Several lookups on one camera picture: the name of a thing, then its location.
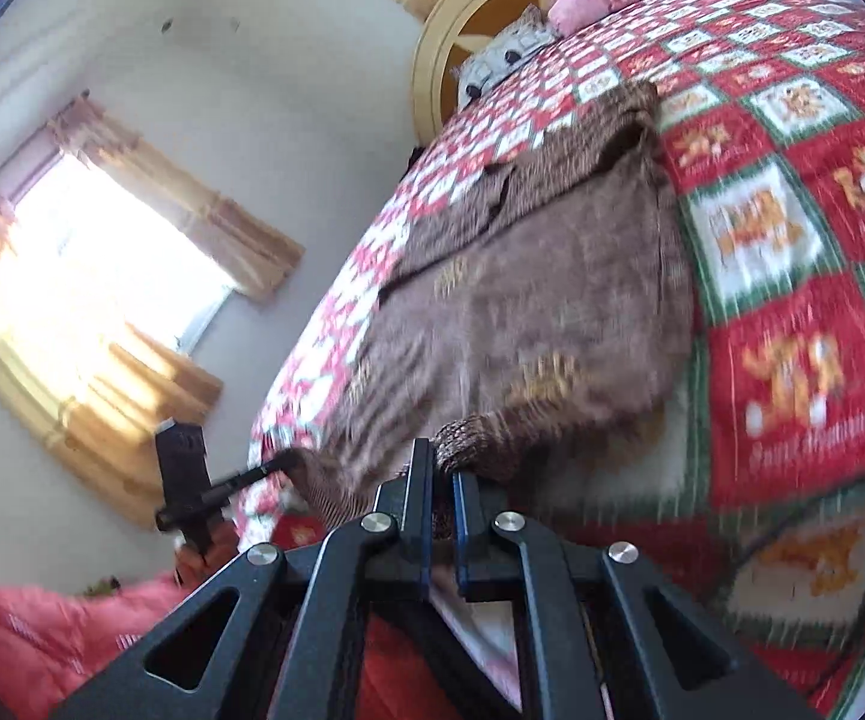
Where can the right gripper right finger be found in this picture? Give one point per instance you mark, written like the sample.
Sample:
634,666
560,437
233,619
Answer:
601,633

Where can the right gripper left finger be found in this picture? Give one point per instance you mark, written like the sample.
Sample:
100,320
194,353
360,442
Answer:
278,634

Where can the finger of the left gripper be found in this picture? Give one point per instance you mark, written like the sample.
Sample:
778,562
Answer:
252,475

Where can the brown knitted sun sweater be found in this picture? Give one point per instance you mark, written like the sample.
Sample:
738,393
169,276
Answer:
552,302

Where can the left hand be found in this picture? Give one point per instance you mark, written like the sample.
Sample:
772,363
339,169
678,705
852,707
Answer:
203,558

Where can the yellow side curtain far left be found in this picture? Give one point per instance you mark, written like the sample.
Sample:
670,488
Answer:
64,404

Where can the red cloth on floor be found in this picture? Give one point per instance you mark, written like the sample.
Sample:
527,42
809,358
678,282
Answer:
51,643

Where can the yellow side window curtain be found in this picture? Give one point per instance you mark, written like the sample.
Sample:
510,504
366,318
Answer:
256,256

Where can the red checkered teddy bedspread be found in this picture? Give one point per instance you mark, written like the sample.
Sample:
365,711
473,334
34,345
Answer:
757,464

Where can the side window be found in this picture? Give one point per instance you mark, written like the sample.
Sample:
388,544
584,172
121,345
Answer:
90,277

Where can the cream arched wooden headboard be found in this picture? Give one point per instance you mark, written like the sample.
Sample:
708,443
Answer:
454,30

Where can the grey patterned pillow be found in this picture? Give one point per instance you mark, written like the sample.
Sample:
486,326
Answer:
504,54

